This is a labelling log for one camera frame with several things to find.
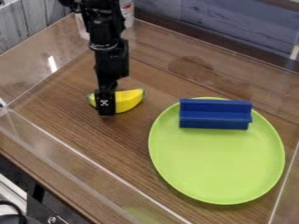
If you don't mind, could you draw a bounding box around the blue stepped block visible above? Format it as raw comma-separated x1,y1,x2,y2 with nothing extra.
179,98,252,130

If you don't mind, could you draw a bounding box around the green round plate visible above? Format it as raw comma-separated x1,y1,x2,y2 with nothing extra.
148,103,286,205

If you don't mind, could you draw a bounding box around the white labelled canister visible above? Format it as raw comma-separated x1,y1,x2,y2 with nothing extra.
119,0,135,28

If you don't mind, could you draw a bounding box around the yellow toy banana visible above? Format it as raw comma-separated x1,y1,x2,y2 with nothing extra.
87,88,145,114

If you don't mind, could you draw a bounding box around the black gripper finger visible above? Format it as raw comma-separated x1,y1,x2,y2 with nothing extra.
95,91,116,116

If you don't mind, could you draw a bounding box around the black cable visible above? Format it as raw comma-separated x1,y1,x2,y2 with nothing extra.
0,199,28,224

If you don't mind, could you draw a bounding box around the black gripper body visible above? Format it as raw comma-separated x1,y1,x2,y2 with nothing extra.
95,38,129,92

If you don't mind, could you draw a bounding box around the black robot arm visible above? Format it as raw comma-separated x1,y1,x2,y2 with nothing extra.
59,0,129,116

